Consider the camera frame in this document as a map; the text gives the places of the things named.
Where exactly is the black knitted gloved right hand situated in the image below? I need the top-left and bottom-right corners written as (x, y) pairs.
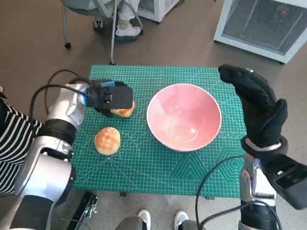
top-left (218, 64), bottom-right (288, 149)

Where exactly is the pink bowl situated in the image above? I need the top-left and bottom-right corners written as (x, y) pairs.
top-left (146, 83), bottom-right (223, 152)

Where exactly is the orange glazed toy bread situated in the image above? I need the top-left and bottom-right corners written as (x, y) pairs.
top-left (110, 100), bottom-right (136, 118)

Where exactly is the round pale toy bun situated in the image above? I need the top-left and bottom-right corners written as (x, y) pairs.
top-left (94, 126), bottom-right (121, 155)

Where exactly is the white appliance with grille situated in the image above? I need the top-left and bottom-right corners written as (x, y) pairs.
top-left (213, 0), bottom-right (307, 64)

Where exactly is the green cutting mat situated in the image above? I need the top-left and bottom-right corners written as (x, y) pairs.
top-left (71, 63), bottom-right (249, 198)

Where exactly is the small white appliance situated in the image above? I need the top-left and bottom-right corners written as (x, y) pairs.
top-left (136, 0), bottom-right (184, 23)

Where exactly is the seated person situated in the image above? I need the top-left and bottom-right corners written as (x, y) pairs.
top-left (92, 0), bottom-right (144, 38)

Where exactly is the person with white shoes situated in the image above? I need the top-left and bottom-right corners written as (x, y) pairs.
top-left (115, 209), bottom-right (202, 230)

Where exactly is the silver metal pole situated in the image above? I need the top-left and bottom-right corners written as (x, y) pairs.
top-left (109, 0), bottom-right (120, 66)

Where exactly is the black bar with metal latch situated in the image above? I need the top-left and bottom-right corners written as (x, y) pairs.
top-left (59, 191), bottom-right (100, 230)

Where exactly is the grey chair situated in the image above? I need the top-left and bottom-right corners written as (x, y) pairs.
top-left (61, 0), bottom-right (116, 50)

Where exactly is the person in striped top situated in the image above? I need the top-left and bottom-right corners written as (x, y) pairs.
top-left (0, 83), bottom-right (43, 195)

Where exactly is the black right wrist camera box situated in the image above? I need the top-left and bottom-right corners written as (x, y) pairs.
top-left (260, 153), bottom-right (307, 210)

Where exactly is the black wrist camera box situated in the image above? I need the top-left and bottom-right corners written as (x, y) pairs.
top-left (260, 153), bottom-right (307, 210)
top-left (85, 86), bottom-right (134, 110)

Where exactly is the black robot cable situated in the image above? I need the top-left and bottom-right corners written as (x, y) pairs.
top-left (29, 84), bottom-right (93, 120)
top-left (47, 69), bottom-right (94, 87)
top-left (194, 154), bottom-right (248, 228)
top-left (249, 200), bottom-right (285, 230)

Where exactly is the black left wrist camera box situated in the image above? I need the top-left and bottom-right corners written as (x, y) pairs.
top-left (85, 86), bottom-right (134, 110)

